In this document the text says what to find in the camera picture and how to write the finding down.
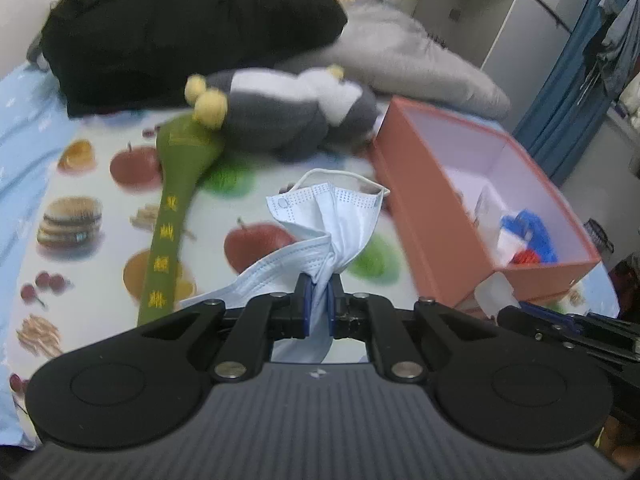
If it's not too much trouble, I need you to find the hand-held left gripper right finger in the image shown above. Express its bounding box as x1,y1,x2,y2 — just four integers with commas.
322,275,501,382

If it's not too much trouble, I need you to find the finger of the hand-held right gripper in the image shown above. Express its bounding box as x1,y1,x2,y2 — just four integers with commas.
497,305,576,348
522,304,606,333

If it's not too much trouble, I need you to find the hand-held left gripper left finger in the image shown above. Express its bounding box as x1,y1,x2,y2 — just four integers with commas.
135,272,317,382

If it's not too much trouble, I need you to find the light blue face mask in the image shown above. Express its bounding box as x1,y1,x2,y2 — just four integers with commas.
179,240,333,311

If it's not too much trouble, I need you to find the clear plastic bag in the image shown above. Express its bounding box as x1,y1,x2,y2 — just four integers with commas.
266,169,392,363

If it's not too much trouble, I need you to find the blue plastic bag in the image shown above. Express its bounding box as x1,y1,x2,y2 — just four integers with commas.
500,210,558,264

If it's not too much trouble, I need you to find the clear plastic wrapper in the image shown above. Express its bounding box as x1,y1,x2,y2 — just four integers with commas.
447,169,506,261

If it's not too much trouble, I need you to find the pink cardboard box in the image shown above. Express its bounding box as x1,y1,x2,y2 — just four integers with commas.
370,96,601,311

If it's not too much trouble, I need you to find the green plush massage hammer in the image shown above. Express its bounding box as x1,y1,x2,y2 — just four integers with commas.
137,112,226,326

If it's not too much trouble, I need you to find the grey white penguin plush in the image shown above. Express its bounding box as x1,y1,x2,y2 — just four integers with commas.
185,64,381,161

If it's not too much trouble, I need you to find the fruit printed mat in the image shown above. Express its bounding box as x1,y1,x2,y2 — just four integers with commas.
10,110,621,411

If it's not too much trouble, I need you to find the blue curtain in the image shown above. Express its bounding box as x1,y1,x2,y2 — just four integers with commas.
514,0,636,186

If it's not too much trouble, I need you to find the grey pillow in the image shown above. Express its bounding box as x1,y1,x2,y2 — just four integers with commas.
280,0,512,121

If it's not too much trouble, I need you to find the hanging denim garment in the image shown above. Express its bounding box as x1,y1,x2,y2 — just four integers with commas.
597,0,640,96

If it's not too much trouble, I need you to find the black jacket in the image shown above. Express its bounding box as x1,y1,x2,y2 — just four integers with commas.
40,0,348,118

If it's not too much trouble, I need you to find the light blue bed sheet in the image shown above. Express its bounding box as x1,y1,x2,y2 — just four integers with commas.
0,62,86,451

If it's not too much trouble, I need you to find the black wire basket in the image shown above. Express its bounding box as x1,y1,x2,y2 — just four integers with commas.
582,219,615,256

